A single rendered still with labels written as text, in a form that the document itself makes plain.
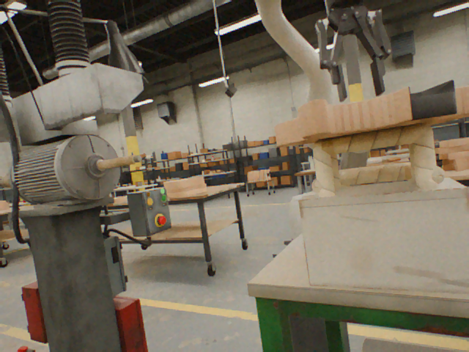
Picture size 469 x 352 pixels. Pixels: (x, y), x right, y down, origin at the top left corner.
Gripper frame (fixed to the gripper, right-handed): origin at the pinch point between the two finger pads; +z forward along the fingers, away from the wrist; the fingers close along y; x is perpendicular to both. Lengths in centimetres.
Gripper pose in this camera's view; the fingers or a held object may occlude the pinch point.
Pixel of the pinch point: (359, 83)
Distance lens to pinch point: 70.2
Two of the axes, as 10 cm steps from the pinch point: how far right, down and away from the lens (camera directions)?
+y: -9.9, 1.5, 0.3
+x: -0.4, -0.8, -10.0
